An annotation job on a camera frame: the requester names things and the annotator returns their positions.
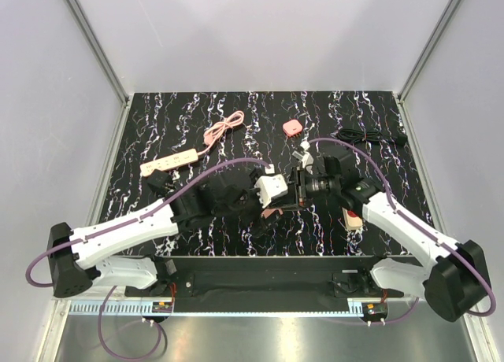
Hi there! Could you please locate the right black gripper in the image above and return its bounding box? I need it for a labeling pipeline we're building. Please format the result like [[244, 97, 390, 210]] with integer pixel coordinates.
[[269, 166, 340, 212]]

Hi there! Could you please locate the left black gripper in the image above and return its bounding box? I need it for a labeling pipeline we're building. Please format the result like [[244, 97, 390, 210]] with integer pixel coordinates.
[[215, 170, 281, 236]]

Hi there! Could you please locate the pink plug adapter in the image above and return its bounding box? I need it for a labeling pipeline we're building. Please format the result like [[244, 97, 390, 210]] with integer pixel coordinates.
[[261, 209, 283, 220]]

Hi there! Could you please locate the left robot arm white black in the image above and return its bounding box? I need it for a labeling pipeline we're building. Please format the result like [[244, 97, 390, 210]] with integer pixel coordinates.
[[48, 174, 288, 298]]

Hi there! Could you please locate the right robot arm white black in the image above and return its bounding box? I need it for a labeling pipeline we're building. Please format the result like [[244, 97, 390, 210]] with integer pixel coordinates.
[[279, 148, 491, 322]]

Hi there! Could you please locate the wooden red socket power strip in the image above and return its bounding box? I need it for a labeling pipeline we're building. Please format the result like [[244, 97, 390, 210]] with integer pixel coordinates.
[[343, 209, 363, 231]]

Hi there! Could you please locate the pink square charger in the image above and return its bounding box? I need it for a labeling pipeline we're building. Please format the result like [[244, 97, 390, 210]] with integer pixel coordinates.
[[283, 119, 303, 138]]

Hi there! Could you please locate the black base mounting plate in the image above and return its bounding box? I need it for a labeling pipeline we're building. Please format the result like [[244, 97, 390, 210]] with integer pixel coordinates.
[[124, 255, 404, 304]]

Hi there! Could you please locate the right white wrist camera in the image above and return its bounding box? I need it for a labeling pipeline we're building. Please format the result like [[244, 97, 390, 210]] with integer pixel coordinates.
[[292, 141, 313, 173]]

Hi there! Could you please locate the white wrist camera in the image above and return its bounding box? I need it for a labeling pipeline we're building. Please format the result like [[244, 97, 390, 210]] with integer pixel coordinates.
[[292, 141, 313, 173], [254, 164, 288, 209]]

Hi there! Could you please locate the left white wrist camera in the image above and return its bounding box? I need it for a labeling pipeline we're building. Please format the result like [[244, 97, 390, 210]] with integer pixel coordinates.
[[254, 164, 288, 209]]

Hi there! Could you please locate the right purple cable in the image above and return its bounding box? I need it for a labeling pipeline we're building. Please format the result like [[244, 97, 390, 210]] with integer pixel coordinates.
[[302, 137, 495, 318]]

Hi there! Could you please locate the purple cable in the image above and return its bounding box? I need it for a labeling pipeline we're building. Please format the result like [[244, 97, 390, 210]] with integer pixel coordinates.
[[302, 137, 495, 318], [24, 157, 276, 357]]

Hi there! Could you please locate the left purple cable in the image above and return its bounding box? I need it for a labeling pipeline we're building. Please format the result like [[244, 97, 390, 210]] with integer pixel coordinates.
[[24, 157, 276, 357]]

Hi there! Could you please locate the pink coiled cord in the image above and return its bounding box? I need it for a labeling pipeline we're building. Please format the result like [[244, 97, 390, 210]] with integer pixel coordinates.
[[196, 109, 246, 158]]

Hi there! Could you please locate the black coiled cable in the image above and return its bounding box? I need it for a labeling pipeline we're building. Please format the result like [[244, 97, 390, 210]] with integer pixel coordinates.
[[335, 127, 408, 146]]

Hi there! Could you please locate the grey slotted cable duct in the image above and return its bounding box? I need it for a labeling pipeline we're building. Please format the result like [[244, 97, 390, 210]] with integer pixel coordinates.
[[69, 300, 174, 316]]

